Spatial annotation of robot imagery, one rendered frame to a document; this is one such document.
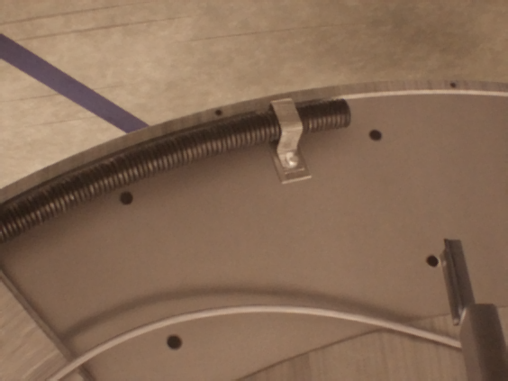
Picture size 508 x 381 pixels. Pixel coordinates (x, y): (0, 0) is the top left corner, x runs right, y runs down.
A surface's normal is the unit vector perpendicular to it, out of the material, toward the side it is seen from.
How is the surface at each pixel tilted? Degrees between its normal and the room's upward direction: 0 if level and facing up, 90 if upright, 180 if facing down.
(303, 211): 90
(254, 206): 90
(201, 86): 0
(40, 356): 90
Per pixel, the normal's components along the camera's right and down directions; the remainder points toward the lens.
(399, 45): 0.10, 0.90
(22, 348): 0.14, -0.44
